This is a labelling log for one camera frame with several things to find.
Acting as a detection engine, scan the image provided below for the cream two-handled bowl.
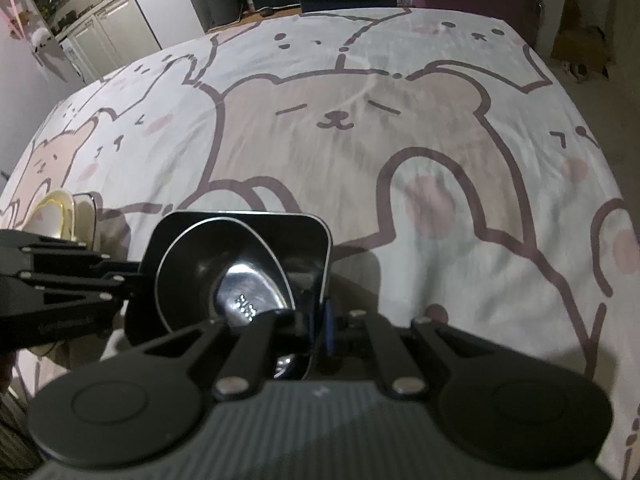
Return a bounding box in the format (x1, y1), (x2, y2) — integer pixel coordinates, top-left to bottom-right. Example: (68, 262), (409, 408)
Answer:
(22, 190), (100, 250)

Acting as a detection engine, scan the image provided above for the grey trash bin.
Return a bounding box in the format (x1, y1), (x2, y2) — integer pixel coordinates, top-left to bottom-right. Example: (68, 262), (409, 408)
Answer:
(204, 0), (246, 28)

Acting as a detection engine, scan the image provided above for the white plush wall toy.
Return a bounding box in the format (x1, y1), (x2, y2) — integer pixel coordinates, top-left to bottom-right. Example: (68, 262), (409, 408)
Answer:
(30, 27), (52, 53)

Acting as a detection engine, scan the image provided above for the round steel bowl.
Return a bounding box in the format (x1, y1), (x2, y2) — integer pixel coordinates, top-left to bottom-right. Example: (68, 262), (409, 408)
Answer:
(154, 217), (295, 332)

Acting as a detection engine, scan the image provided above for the white ginkgo leaf bowl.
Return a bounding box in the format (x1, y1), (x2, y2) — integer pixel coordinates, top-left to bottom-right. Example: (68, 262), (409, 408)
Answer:
(72, 193), (100, 252)

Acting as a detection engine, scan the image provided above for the white kitchen cabinet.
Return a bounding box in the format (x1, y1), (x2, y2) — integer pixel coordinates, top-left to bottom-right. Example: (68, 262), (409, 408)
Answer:
(55, 0), (160, 84)

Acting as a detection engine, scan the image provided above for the small square steel tray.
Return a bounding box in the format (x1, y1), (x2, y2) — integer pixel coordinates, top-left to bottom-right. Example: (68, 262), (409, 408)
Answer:
(122, 210), (334, 380)

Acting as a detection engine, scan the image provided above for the yellow rim floral bowl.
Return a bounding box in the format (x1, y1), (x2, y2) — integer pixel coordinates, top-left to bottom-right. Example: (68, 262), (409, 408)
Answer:
(23, 192), (74, 240)

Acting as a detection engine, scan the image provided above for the cartoon bear tablecloth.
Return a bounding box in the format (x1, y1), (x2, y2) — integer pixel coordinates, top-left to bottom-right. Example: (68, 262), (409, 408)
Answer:
(1, 9), (639, 479)

